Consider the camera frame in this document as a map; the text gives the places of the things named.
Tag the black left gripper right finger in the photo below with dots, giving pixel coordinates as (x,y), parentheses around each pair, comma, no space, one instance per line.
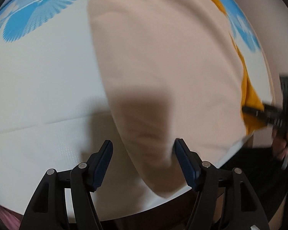
(188,162)

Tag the pink cloth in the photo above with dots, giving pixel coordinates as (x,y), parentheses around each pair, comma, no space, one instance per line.
(9,219)

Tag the beige and mustard jacket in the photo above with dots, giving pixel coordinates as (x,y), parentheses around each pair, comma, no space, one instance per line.
(171,69)

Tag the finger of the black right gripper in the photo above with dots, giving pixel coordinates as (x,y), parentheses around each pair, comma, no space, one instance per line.
(253,115)

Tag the person's right hand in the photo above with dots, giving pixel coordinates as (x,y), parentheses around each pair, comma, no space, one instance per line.
(280,150)

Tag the white blue patterned bed sheet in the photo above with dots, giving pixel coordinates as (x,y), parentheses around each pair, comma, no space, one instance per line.
(54,111)

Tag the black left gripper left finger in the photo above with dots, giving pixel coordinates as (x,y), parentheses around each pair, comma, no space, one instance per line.
(98,164)

